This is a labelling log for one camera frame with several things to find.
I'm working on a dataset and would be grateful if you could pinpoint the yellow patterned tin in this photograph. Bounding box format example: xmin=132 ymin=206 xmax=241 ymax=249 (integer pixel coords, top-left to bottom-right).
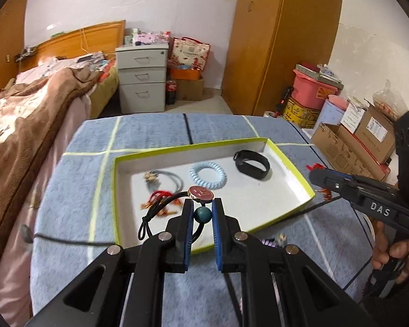
xmin=282 ymin=97 xmax=323 ymax=129

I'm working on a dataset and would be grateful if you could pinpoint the red knot tassel charm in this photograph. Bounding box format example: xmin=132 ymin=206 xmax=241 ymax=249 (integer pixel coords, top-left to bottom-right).
xmin=306 ymin=163 xmax=335 ymax=202

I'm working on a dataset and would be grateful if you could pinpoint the blue round box pink lid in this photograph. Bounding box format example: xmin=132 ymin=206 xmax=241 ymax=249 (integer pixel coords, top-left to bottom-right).
xmin=321 ymin=95 xmax=349 ymax=127

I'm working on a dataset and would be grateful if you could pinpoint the black hair tie teal ball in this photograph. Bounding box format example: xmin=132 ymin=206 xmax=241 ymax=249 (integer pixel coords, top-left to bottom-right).
xmin=137 ymin=184 xmax=215 ymax=246

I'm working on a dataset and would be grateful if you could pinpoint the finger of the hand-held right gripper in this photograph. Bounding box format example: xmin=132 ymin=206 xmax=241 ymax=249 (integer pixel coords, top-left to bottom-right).
xmin=325 ymin=170 xmax=396 ymax=191
xmin=309 ymin=168 xmax=365 ymax=200

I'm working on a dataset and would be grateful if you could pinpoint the black cable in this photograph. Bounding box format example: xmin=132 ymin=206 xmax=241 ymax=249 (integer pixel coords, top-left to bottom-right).
xmin=20 ymin=224 xmax=116 ymax=246

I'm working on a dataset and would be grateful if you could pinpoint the pink bed sheet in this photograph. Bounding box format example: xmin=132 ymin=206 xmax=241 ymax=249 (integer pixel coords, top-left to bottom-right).
xmin=0 ymin=58 xmax=92 ymax=317

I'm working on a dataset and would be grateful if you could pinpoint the red black tool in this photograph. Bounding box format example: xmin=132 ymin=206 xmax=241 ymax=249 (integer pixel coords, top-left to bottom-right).
xmin=274 ymin=87 xmax=294 ymax=116

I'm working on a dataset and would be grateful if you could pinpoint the person's right hand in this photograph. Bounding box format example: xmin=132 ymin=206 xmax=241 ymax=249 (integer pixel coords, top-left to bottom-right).
xmin=371 ymin=223 xmax=409 ymax=284

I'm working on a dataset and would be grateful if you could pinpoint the black fitness band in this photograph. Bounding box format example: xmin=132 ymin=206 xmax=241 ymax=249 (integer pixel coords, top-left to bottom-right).
xmin=233 ymin=150 xmax=271 ymax=180

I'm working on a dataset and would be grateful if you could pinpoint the pink clutter on cabinet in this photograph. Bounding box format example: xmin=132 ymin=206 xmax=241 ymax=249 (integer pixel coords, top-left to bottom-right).
xmin=124 ymin=29 xmax=171 ymax=46

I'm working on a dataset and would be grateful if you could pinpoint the red patterned gift bag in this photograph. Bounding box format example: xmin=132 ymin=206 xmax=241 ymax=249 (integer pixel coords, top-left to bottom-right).
xmin=169 ymin=37 xmax=211 ymax=72

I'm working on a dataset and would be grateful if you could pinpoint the orange box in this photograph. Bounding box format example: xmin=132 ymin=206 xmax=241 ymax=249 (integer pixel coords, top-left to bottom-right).
xmin=170 ymin=66 xmax=202 ymax=80

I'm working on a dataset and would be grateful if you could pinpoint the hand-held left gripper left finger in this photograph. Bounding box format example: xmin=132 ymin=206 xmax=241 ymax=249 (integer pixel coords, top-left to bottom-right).
xmin=24 ymin=198 xmax=196 ymax=327

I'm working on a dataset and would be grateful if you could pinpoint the wide wooden wardrobe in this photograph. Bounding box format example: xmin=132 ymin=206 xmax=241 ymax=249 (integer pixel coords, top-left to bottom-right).
xmin=221 ymin=0 xmax=344 ymax=116

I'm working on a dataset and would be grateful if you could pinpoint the small cardboard box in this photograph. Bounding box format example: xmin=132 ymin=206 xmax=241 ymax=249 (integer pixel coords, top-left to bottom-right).
xmin=175 ymin=76 xmax=205 ymax=102

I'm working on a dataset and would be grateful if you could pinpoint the shallow yellow-green cardboard box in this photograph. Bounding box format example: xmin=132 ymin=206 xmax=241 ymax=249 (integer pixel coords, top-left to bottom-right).
xmin=112 ymin=138 xmax=317 ymax=255

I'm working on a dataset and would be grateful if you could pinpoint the blue checked tablecloth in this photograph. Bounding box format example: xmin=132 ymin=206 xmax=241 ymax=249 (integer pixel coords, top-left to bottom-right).
xmin=31 ymin=113 xmax=375 ymax=327

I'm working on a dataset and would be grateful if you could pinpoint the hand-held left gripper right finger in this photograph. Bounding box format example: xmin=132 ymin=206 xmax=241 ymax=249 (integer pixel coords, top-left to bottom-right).
xmin=212 ymin=198 xmax=382 ymax=327

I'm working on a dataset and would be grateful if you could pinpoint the grey cord flower hair tie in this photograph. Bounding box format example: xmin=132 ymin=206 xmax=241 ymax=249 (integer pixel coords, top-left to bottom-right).
xmin=143 ymin=169 xmax=185 ymax=193

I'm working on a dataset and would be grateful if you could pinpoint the red cord bracelet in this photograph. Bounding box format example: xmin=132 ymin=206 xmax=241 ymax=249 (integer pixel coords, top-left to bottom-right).
xmin=140 ymin=191 xmax=181 ymax=219

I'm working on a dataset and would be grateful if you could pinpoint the cardboard box white label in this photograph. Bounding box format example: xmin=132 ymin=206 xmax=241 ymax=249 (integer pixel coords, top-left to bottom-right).
xmin=354 ymin=104 xmax=396 ymax=164

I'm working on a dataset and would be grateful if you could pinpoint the narrow wooden wardrobe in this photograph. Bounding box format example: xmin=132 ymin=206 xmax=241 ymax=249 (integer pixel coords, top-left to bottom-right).
xmin=0 ymin=0 xmax=33 ymax=92

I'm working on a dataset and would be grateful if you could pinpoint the striped tray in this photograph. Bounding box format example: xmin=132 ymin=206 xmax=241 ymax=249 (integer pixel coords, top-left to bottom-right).
xmin=295 ymin=63 xmax=343 ymax=89

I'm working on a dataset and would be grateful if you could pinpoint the clear plastic bag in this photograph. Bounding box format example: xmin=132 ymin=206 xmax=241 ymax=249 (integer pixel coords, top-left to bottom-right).
xmin=373 ymin=80 xmax=409 ymax=121

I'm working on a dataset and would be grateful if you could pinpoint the brown blanket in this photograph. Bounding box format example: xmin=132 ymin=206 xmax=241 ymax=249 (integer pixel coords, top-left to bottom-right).
xmin=0 ymin=65 xmax=106 ymax=273

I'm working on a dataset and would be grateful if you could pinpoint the cola bottle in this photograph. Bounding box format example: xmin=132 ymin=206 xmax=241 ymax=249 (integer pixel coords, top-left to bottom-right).
xmin=165 ymin=79 xmax=177 ymax=105

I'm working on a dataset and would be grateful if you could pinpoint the grey drawer cabinet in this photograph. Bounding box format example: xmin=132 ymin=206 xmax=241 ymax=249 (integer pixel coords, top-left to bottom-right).
xmin=115 ymin=42 xmax=169 ymax=114

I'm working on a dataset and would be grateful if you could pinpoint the open cardboard box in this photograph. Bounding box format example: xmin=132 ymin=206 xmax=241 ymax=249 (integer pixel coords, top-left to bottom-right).
xmin=311 ymin=123 xmax=391 ymax=182

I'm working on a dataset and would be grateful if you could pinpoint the wooden bed headboard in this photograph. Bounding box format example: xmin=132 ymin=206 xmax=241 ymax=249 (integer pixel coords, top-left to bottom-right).
xmin=19 ymin=20 xmax=127 ymax=72

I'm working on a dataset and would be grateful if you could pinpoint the light blue spiral hair tie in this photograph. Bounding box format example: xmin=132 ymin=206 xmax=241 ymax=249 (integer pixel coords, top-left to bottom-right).
xmin=189 ymin=162 xmax=228 ymax=189

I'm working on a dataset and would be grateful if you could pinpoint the pink plastic bucket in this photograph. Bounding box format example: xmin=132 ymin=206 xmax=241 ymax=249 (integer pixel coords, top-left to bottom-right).
xmin=292 ymin=69 xmax=338 ymax=110

